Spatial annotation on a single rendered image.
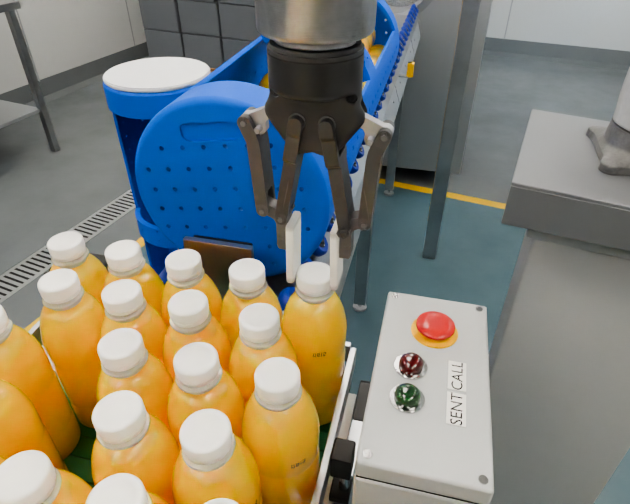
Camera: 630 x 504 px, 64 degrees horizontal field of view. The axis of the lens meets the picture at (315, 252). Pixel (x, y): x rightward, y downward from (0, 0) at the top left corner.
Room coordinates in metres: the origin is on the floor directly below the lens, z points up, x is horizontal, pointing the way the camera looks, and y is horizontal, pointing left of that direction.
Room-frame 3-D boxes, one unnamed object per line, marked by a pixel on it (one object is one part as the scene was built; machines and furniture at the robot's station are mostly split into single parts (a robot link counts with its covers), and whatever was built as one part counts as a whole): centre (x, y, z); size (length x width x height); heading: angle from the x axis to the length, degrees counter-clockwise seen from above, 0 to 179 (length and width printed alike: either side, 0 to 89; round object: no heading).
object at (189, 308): (0.37, 0.13, 1.10); 0.04 x 0.04 x 0.02
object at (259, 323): (0.35, 0.05, 1.10); 0.04 x 0.04 x 0.02
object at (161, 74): (1.37, 0.42, 1.03); 0.28 x 0.28 x 0.01
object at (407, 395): (0.26, -0.08, 1.11); 0.02 x 0.02 x 0.01
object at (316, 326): (0.40, 0.00, 1.01); 0.07 x 0.07 x 0.19
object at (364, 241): (1.56, -0.19, 0.31); 0.06 x 0.06 x 0.63; 76
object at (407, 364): (0.30, -0.08, 1.11); 0.02 x 0.02 x 0.01
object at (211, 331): (0.37, 0.13, 1.00); 0.07 x 0.07 x 0.19
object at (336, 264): (0.40, -0.02, 1.15); 0.03 x 0.01 x 0.07; 166
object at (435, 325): (0.34, -0.11, 1.11); 0.04 x 0.04 x 0.01
